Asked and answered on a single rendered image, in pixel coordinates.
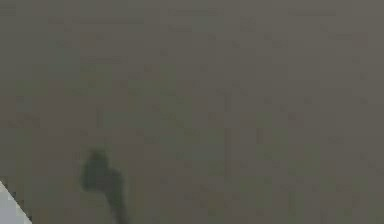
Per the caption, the white flat-sided block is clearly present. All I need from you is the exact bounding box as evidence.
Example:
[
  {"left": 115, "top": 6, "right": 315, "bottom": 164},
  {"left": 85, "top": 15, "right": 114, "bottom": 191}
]
[{"left": 0, "top": 179, "right": 34, "bottom": 224}]

